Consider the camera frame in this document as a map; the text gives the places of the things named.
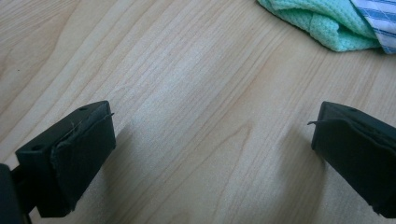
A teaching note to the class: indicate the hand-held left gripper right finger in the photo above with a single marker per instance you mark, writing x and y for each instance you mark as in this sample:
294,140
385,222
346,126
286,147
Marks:
358,155

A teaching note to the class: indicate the green waffle cloth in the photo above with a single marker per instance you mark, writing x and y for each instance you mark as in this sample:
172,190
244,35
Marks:
323,21

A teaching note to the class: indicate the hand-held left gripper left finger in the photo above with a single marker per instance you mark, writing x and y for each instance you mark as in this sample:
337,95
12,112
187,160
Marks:
71,155

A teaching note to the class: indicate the blue striped white cloth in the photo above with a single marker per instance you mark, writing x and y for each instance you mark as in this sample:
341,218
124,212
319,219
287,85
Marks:
378,18

